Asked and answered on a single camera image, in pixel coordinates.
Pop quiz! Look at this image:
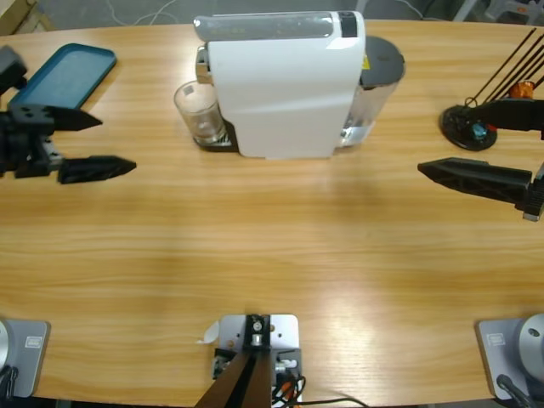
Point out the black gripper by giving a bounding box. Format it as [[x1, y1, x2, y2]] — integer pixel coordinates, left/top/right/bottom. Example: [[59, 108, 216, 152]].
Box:
[[416, 99, 544, 223], [0, 104, 139, 185]]

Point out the clear drinking glass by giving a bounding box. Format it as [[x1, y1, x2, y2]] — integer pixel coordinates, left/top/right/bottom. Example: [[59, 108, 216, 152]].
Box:
[[173, 80, 225, 146]]

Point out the silver machine lid lever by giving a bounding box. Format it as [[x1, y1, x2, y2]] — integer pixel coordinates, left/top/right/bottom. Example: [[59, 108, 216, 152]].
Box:
[[192, 11, 337, 43]]

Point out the white capsule coffee machine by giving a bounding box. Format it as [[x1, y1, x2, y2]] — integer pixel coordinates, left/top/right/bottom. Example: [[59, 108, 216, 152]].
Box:
[[193, 10, 368, 162]]

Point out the teal plastic tray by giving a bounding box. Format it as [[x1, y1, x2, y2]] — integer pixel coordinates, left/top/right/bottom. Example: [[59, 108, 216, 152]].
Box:
[[7, 42, 118, 112]]

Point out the white chair base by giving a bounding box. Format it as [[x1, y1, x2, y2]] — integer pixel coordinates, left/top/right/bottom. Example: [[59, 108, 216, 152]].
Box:
[[450, 0, 503, 22]]

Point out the silver black drip tray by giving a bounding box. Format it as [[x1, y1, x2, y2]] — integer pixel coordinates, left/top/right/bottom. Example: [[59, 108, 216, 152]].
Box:
[[192, 120, 239, 154]]

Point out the white paper tag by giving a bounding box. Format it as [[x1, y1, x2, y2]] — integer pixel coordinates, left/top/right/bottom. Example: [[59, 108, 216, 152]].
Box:
[[195, 320, 222, 346]]

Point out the black wire capsule holder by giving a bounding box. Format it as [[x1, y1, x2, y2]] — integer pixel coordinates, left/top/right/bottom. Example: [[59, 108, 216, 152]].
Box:
[[439, 26, 544, 152]]

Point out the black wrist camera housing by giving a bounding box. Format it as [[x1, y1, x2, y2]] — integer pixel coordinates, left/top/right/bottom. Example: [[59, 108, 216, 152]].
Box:
[[0, 45, 29, 98]]

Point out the white floor cable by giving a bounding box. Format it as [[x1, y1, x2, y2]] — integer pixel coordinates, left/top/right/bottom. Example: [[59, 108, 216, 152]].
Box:
[[105, 0, 180, 27]]

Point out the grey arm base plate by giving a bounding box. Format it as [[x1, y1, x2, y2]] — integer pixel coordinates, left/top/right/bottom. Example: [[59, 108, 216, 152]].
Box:
[[0, 318, 53, 400], [474, 313, 544, 402]]

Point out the black base cable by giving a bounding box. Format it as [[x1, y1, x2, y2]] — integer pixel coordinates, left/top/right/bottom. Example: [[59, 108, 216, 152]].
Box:
[[0, 364, 20, 401], [496, 373, 535, 408]]

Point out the dark camera post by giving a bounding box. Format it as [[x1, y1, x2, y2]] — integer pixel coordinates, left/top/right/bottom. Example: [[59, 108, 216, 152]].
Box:
[[195, 313, 274, 408]]

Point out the thin black cable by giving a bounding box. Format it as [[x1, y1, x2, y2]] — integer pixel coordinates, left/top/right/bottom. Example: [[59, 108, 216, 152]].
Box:
[[303, 396, 369, 408]]

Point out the orange black cable bundle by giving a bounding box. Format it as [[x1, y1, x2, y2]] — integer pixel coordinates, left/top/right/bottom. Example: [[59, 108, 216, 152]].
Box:
[[270, 373, 308, 408]]

